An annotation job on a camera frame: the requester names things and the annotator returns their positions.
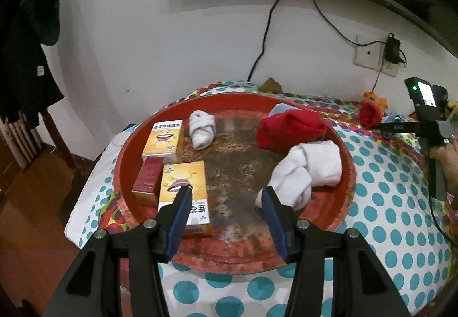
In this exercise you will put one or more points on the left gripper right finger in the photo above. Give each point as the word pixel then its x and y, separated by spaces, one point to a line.
pixel 281 220

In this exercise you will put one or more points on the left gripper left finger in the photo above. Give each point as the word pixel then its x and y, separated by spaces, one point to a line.
pixel 172 220

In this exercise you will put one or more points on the dark red small box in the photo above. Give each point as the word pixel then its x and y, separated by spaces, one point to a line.
pixel 147 185

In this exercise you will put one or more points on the yellow medicine box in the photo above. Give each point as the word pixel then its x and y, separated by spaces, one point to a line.
pixel 191 175
pixel 165 140

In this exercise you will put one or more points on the large white sock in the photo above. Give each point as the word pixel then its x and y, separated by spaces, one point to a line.
pixel 307 165

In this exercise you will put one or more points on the red sock with embroidery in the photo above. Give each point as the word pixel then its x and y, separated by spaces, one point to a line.
pixel 279 133

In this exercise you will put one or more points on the small white sock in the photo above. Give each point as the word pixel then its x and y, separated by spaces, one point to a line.
pixel 202 129

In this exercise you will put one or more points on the right hand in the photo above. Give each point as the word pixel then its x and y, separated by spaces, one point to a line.
pixel 448 159

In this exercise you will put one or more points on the blue rolled sock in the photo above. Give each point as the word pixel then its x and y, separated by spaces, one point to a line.
pixel 391 118

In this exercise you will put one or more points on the orange toy animal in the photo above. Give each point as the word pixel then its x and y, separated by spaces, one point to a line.
pixel 371 97

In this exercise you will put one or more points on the black power adapter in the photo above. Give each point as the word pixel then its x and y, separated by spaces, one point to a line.
pixel 392 50

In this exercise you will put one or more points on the round red tray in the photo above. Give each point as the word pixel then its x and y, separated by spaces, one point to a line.
pixel 236 169

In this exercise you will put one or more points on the light blue sock in tray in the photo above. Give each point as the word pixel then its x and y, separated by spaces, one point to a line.
pixel 281 108

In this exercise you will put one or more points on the brown cardboard scrap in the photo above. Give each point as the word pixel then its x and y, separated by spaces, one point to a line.
pixel 271 86

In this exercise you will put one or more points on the wooden chair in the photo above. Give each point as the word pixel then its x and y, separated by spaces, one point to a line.
pixel 26 144

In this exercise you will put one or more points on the dark hanging clothes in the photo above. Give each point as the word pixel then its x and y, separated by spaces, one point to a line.
pixel 27 85

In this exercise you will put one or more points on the white wall socket plate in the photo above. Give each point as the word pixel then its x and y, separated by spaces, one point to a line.
pixel 371 56

